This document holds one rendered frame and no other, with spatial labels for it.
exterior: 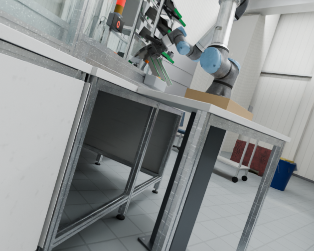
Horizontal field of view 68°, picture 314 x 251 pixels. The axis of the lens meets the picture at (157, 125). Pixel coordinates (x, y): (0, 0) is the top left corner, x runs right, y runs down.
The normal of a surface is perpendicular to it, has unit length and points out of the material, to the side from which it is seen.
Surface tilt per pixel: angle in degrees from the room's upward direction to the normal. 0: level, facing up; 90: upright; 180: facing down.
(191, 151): 90
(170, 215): 90
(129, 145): 90
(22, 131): 90
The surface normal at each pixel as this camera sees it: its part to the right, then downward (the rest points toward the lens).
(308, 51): -0.71, -0.17
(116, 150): -0.32, -0.03
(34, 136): 0.90, 0.31
